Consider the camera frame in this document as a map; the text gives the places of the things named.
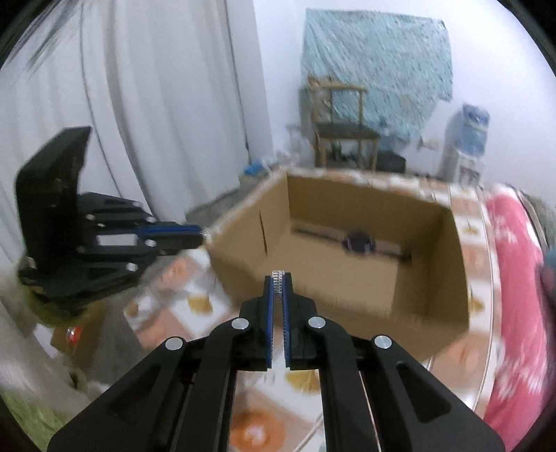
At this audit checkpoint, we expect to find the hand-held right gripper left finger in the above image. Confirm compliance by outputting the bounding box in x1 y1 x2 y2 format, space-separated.
47 274 277 452

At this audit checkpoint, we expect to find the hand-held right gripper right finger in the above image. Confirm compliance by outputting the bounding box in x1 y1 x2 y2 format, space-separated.
281 274 507 452

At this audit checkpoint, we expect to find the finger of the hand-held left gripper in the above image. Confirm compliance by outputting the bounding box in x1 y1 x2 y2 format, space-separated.
77 236 206 281
79 192 204 238

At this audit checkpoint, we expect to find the large cardboard box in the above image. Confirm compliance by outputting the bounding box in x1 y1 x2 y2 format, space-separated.
204 167 472 361

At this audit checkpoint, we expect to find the dark blue smartwatch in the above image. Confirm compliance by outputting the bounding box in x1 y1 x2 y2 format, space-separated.
292 224 411 261

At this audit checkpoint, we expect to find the tile pattern tablecloth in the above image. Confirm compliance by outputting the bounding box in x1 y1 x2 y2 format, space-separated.
124 167 509 452

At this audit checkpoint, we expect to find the green plush toy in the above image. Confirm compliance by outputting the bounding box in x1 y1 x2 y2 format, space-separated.
26 289 88 326

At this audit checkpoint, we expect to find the white curtain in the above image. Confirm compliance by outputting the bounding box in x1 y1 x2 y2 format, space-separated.
0 0 272 261

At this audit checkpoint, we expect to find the small cardboard box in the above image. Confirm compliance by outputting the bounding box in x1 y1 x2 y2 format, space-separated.
50 300 109 372

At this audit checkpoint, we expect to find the clear plastic bag pile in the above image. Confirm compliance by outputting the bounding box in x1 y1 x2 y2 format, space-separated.
278 126 313 166

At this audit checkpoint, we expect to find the black bag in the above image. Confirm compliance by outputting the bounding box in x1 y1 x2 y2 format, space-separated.
376 150 407 172

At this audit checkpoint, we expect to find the wooden chair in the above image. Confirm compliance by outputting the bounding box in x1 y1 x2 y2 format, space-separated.
308 75 382 171

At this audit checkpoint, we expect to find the red floral blanket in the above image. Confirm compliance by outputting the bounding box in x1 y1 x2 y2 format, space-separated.
480 185 556 450

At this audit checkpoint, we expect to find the water dispenser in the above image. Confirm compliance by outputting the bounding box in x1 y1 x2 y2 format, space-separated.
439 103 491 185

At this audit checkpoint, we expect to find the light blue cloth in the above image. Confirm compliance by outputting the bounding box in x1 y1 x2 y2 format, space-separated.
300 8 453 144

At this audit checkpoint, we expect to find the grey green blanket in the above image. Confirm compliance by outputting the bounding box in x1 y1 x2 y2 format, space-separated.
519 191 556 257

